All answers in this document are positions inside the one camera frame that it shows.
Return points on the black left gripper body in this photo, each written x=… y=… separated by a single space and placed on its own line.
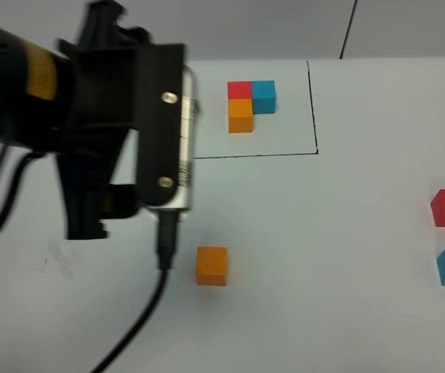
x=122 y=137

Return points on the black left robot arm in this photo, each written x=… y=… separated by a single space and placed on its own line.
x=37 y=88

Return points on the red template block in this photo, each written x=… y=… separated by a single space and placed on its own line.
x=240 y=90

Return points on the orange template block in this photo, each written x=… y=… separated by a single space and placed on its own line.
x=240 y=116

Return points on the blue template block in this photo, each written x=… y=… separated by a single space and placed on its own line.
x=263 y=97

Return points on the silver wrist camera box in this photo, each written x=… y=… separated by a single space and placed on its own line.
x=182 y=200

